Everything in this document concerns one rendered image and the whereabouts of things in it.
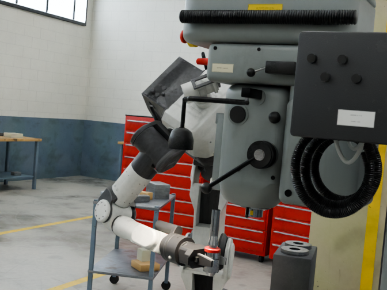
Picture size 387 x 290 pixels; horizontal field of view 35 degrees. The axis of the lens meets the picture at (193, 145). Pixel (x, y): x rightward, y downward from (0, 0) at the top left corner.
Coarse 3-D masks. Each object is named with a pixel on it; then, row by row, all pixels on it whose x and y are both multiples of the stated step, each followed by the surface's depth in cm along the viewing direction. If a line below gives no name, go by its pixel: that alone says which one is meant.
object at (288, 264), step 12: (276, 252) 196; (288, 252) 194; (300, 252) 193; (312, 252) 201; (276, 264) 193; (288, 264) 192; (300, 264) 191; (312, 264) 196; (276, 276) 193; (288, 276) 192; (300, 276) 191; (312, 276) 201; (276, 288) 193; (288, 288) 192; (300, 288) 191; (312, 288) 207
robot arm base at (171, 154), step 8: (144, 128) 200; (160, 128) 205; (136, 136) 200; (168, 136) 204; (168, 152) 198; (176, 152) 199; (160, 160) 198; (168, 160) 197; (176, 160) 204; (160, 168) 198; (168, 168) 205
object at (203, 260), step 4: (196, 256) 177; (200, 256) 175; (204, 256) 175; (196, 260) 175; (200, 260) 175; (204, 260) 174; (208, 260) 173; (212, 260) 172; (196, 264) 176; (200, 264) 175; (204, 264) 174; (208, 264) 173; (212, 264) 172
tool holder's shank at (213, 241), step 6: (216, 210) 174; (216, 216) 175; (216, 222) 175; (210, 228) 176; (216, 228) 175; (210, 234) 175; (216, 234) 175; (210, 240) 175; (216, 240) 175; (210, 246) 175; (216, 246) 176
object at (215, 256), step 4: (204, 252) 176; (208, 256) 174; (212, 256) 174; (216, 256) 174; (216, 260) 174; (216, 264) 175; (204, 268) 175; (208, 268) 174; (212, 268) 174; (216, 268) 175; (208, 272) 174; (212, 272) 174; (216, 272) 175
